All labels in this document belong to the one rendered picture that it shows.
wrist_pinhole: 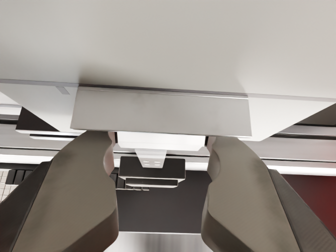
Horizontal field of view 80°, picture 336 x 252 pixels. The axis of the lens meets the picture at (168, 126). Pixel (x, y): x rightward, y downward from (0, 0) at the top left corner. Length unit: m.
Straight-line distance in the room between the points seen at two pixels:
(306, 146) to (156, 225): 0.47
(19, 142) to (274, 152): 0.54
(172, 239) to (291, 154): 0.38
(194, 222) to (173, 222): 0.06
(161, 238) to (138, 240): 0.02
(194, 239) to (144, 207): 0.51
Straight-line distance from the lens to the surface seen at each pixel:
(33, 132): 0.22
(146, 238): 0.19
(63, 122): 0.17
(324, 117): 0.64
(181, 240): 0.20
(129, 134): 0.17
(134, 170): 0.37
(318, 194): 0.89
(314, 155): 0.55
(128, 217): 0.70
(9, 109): 0.27
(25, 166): 0.67
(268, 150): 0.49
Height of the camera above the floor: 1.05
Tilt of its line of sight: 19 degrees down
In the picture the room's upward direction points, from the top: 178 degrees counter-clockwise
